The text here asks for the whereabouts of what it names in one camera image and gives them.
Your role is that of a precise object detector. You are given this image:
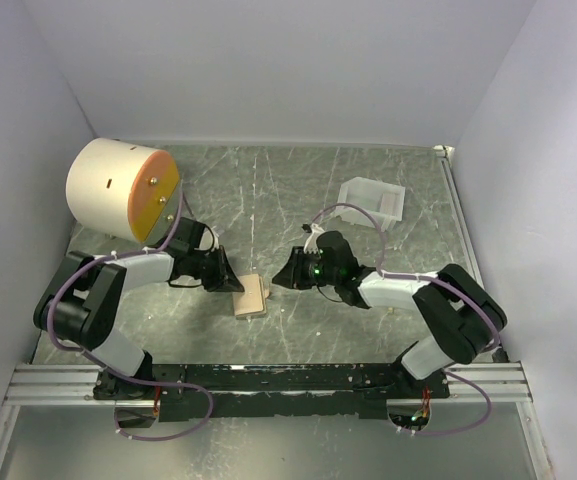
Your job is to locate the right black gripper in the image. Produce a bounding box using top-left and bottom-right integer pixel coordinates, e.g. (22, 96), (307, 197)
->
(272, 246), (339, 290)

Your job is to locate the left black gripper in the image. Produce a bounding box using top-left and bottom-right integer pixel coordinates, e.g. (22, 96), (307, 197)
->
(189, 245), (245, 293)

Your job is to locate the beige leather card holder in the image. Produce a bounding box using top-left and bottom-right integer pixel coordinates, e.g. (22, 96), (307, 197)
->
(233, 273), (270, 320)

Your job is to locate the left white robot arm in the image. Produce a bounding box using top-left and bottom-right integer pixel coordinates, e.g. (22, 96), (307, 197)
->
(33, 217), (244, 399)

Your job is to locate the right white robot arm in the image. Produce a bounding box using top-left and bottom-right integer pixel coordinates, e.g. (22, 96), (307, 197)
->
(272, 231), (507, 398)

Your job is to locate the white card tray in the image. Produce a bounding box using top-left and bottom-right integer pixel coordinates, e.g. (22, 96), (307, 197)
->
(337, 177), (406, 232)

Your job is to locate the cream cylinder with orange face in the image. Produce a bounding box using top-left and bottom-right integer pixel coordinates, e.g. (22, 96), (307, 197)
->
(66, 138), (181, 245)

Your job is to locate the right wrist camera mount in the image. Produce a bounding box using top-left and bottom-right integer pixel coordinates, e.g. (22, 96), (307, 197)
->
(302, 223), (325, 255)

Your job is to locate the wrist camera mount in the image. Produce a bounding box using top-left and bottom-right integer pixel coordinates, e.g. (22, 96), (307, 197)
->
(211, 228), (224, 250)
(302, 223), (325, 255)

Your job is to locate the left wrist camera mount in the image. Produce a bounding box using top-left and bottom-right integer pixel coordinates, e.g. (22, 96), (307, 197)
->
(211, 228), (224, 250)

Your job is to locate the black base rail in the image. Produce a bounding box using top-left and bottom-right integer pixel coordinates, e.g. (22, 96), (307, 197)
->
(93, 363), (449, 422)

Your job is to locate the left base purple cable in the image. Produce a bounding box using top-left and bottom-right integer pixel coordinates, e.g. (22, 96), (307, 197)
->
(80, 349), (215, 442)

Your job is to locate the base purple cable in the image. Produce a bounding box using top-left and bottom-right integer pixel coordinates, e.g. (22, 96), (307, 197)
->
(80, 349), (215, 442)
(395, 369), (493, 437)

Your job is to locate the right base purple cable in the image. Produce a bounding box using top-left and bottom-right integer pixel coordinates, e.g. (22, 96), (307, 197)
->
(395, 369), (493, 437)

